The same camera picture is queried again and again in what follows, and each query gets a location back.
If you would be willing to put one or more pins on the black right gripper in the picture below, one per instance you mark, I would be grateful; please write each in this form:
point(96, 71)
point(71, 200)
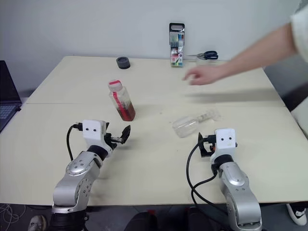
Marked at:
point(209, 143)

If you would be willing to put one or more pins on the grey worn shoe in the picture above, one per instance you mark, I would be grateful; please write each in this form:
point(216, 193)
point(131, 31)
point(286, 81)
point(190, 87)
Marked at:
point(37, 223)

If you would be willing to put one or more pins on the white shirt sleeve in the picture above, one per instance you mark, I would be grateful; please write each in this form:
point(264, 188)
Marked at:
point(300, 29)

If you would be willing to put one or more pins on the person bare forearm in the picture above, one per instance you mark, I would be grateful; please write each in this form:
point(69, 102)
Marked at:
point(260, 53)

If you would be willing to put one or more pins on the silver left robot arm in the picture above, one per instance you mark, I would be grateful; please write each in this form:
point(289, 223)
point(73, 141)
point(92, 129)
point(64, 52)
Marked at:
point(77, 178)

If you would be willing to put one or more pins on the dark laptop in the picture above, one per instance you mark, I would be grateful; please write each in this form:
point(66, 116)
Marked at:
point(8, 96)

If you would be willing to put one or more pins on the white sneaker with black logo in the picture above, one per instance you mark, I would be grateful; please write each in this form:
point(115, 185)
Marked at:
point(297, 213)

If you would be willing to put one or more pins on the marker pen pack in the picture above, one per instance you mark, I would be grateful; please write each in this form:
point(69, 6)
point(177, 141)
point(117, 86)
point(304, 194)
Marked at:
point(177, 48)

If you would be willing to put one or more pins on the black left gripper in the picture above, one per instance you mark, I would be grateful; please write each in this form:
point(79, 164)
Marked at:
point(115, 139)

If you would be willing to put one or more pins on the person bare hand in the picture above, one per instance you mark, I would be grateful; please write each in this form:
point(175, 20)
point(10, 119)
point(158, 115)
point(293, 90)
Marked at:
point(207, 74)

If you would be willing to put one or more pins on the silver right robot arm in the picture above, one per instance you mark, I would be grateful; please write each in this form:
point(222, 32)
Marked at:
point(240, 192)

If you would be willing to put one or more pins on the clear plastic bottle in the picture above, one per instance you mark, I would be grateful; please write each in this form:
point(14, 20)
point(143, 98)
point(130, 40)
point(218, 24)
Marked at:
point(185, 126)

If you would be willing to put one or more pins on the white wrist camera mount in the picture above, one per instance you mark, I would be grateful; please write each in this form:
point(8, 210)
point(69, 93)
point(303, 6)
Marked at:
point(92, 132)
point(225, 142)

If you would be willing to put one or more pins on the black round puck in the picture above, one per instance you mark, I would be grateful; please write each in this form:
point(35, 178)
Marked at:
point(123, 63)

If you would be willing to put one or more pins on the clear bottle with red label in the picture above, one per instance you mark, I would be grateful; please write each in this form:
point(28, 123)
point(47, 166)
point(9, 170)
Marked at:
point(122, 103)

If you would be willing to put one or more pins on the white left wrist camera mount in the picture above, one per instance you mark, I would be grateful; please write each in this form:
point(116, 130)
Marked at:
point(92, 132)

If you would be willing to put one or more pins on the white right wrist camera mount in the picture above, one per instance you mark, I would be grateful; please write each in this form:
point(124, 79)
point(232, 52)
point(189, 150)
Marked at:
point(225, 142)

